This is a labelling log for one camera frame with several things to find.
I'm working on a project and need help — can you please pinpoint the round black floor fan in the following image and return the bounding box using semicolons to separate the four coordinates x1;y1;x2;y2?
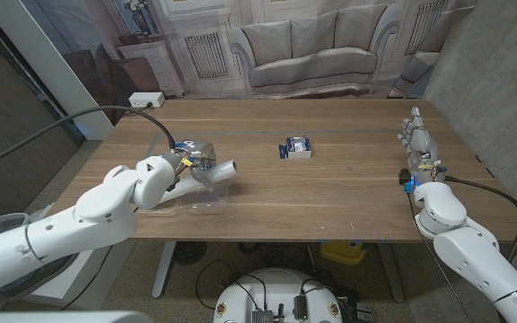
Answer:
172;240;208;266

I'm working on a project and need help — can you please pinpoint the black floor cable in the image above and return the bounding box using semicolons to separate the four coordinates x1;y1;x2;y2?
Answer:
194;259;268;311

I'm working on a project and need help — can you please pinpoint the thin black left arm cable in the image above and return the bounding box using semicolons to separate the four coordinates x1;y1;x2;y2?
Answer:
60;244;114;312

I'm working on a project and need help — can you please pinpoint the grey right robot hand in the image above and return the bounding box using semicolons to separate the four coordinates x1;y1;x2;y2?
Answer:
396;106;449;187

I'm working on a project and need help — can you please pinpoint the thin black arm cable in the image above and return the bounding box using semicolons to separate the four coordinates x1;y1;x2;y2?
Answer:
406;192;476;323
60;244;114;312

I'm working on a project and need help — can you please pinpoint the printed living room backdrop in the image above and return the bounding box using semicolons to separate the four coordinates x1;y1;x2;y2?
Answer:
20;0;478;127

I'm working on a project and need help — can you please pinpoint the white table leg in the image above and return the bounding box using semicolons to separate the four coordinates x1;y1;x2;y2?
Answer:
377;241;407;303
151;240;178;300

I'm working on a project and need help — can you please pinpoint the yellow object under table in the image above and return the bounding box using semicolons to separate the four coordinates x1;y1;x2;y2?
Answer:
320;240;367;266

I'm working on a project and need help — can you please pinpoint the clear plastic clamshell container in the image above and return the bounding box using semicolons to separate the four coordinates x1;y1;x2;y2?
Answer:
139;179;232;215

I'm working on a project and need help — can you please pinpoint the white power strip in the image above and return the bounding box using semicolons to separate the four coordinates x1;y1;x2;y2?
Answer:
127;91;166;109

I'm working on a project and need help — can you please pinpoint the clear plastic wrap roll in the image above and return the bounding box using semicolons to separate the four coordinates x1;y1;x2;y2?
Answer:
157;159;239;205

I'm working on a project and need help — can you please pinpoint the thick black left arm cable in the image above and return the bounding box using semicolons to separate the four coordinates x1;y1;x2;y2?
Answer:
0;105;178;176

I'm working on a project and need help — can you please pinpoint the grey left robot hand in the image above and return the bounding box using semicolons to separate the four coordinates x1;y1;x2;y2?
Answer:
168;138;218;187

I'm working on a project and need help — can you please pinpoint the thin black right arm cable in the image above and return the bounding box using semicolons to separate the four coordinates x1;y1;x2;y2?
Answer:
406;192;476;323

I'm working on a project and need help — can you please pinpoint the white robot torso base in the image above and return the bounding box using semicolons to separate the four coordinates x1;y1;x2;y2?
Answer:
213;267;344;323

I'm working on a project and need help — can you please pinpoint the blue and white package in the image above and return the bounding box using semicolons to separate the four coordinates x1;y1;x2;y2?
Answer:
278;135;312;160

